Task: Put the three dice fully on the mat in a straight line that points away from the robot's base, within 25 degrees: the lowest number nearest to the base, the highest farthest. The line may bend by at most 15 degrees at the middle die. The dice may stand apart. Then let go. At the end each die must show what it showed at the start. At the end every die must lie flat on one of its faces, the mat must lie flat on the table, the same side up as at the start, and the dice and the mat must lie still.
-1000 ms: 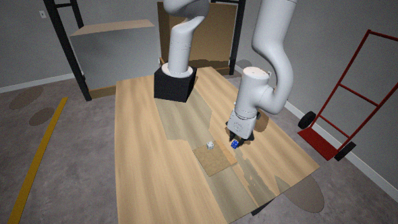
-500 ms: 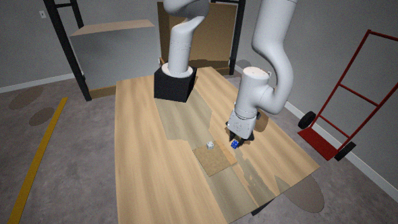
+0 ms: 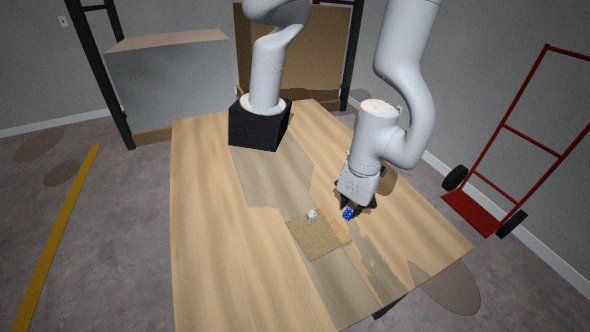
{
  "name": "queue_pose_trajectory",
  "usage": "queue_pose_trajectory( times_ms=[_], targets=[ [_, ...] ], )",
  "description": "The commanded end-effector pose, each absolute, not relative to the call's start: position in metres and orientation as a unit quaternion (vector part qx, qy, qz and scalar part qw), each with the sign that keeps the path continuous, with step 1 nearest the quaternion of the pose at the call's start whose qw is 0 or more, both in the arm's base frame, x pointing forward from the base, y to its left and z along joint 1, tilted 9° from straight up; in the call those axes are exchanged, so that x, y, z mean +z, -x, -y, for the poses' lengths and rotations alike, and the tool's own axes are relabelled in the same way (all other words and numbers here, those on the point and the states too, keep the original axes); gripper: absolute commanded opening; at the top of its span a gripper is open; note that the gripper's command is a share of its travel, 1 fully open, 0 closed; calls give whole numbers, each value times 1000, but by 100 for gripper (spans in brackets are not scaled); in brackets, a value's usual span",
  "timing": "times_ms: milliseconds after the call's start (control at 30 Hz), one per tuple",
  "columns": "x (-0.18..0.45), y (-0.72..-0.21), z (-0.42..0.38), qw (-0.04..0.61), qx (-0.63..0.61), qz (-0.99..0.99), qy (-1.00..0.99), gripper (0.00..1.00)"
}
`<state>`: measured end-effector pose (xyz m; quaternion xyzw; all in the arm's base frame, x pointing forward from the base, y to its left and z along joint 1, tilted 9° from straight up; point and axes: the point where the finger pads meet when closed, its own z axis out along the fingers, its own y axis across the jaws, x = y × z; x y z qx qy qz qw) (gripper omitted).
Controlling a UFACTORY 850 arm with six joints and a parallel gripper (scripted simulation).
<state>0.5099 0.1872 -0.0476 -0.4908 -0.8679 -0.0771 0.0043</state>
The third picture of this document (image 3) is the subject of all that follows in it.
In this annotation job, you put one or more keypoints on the dark blue die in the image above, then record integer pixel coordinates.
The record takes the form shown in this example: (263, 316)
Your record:
(347, 214)

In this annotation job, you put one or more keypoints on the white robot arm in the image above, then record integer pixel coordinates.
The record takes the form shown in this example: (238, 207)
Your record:
(403, 37)

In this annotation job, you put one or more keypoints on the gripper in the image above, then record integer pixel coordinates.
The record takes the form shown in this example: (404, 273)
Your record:
(358, 187)

